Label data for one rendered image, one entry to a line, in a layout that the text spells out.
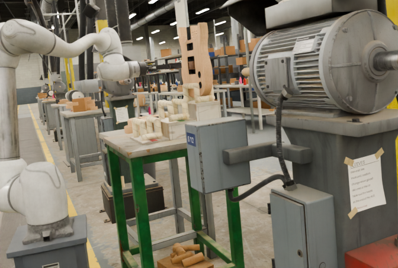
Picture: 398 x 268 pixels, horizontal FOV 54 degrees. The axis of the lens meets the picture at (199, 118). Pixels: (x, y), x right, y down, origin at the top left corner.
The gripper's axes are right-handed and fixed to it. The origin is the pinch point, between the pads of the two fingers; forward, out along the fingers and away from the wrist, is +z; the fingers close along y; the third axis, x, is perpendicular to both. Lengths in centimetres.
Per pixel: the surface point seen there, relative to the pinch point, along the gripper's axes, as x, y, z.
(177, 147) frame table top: -39.9, 26.9, -11.7
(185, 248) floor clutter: -111, -13, 0
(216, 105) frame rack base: -23.0, 14.0, 17.0
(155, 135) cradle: -34.9, 11.8, -18.1
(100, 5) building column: 151, -664, 84
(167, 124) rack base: -29.8, 12.9, -11.5
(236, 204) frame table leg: -76, 26, 18
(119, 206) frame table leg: -81, -28, -34
